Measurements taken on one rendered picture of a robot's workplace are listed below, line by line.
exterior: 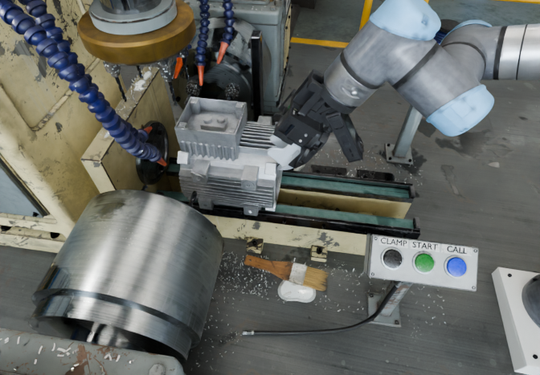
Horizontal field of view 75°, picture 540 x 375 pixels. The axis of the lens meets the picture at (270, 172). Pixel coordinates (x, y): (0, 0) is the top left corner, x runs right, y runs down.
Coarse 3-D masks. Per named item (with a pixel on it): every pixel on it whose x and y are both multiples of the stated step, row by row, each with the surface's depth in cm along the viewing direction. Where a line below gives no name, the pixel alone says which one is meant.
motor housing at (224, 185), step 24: (240, 144) 70; (264, 144) 70; (192, 168) 72; (216, 168) 70; (240, 168) 70; (264, 168) 70; (192, 192) 74; (216, 192) 72; (240, 192) 71; (264, 192) 70
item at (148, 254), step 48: (144, 192) 54; (96, 240) 48; (144, 240) 49; (192, 240) 53; (48, 288) 45; (96, 288) 44; (144, 288) 45; (192, 288) 50; (96, 336) 46; (144, 336) 44; (192, 336) 51
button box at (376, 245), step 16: (368, 240) 61; (384, 240) 58; (400, 240) 57; (416, 240) 57; (368, 256) 59; (432, 256) 56; (448, 256) 57; (464, 256) 56; (368, 272) 58; (384, 272) 57; (400, 272) 57; (416, 272) 57; (432, 272) 56; (464, 288) 56
